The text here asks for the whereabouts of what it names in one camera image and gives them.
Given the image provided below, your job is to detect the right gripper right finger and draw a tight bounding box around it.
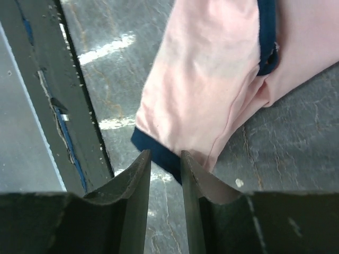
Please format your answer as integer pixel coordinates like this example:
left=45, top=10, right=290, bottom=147
left=181, top=151, right=338, bottom=253

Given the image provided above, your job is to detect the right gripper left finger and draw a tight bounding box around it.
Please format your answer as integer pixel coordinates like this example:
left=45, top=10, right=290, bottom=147
left=1, top=150, right=151, bottom=253

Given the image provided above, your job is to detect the pink underwear navy trim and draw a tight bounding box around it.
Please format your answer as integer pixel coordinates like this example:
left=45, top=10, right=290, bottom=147
left=131, top=1, right=338, bottom=183

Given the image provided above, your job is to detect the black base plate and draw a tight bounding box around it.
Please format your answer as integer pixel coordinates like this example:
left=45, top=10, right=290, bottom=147
left=1, top=1, right=114, bottom=195

